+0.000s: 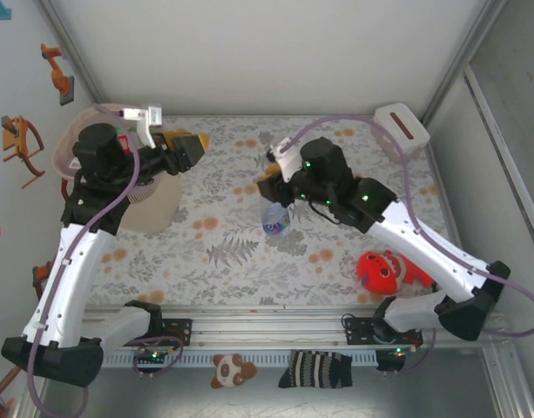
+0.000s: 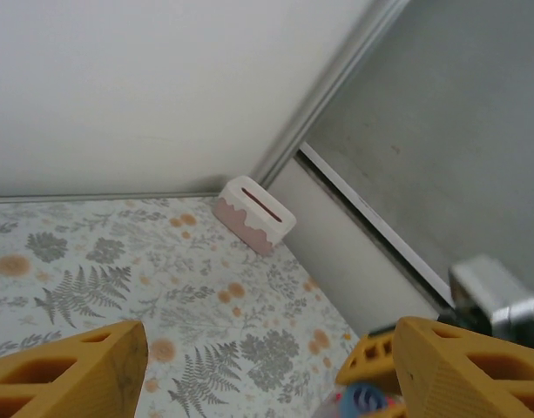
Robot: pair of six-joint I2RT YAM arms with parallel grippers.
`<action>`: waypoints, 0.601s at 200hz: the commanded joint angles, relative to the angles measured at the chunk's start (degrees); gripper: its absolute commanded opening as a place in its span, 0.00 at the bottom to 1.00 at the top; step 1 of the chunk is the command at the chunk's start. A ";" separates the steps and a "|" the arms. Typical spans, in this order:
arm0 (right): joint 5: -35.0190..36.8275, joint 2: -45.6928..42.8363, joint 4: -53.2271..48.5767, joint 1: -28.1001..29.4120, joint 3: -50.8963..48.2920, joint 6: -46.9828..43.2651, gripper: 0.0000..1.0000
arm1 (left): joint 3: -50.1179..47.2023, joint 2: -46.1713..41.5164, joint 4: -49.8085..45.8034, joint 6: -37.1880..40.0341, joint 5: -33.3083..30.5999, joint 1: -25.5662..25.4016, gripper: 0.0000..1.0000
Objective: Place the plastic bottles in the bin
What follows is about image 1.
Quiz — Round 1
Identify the aluminium rail beam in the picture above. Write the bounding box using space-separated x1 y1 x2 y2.
30 304 511 350

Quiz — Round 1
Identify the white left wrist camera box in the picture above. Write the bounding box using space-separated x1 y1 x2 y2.
121 103 164 150

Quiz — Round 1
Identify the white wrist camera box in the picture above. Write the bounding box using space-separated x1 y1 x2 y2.
121 103 164 150
265 136 303 184

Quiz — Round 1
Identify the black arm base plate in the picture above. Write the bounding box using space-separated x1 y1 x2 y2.
157 317 193 348
343 316 424 348

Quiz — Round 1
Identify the black white striped sock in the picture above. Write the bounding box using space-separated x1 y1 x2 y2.
277 349 354 390

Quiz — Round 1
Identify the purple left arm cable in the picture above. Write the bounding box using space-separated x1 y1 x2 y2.
26 104 183 417

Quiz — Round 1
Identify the white slotted cable duct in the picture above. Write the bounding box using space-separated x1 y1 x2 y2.
46 350 379 369

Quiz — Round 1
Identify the brown white panda plush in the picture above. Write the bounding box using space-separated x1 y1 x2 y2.
210 353 259 390

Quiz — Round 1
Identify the orange claw gripper wall sticker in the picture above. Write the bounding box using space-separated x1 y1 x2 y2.
0 115 46 189

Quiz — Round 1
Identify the crushed bottle colourful label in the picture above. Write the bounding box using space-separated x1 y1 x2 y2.
260 199 293 237

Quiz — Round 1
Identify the small circuit board with LEDs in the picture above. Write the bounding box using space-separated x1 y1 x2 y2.
376 347 409 372
133 347 170 367

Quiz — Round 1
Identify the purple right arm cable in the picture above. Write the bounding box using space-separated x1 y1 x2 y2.
283 113 534 378

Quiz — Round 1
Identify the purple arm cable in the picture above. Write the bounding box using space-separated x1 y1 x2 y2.
283 113 534 378
26 104 183 417

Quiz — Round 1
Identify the aluminium frame post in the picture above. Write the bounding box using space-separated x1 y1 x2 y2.
421 0 510 125
38 0 103 105

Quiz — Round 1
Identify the beige mesh waste bin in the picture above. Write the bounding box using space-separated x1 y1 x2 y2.
51 103 184 235

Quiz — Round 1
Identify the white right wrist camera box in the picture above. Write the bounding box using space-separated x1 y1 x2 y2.
265 136 303 184

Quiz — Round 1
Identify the pink plastic bin liner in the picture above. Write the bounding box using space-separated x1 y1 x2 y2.
51 103 159 206

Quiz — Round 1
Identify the red fish plush toy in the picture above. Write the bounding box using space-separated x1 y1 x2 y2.
356 249 436 300

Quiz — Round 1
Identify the white pink tissue box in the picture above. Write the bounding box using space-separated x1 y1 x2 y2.
373 103 431 165

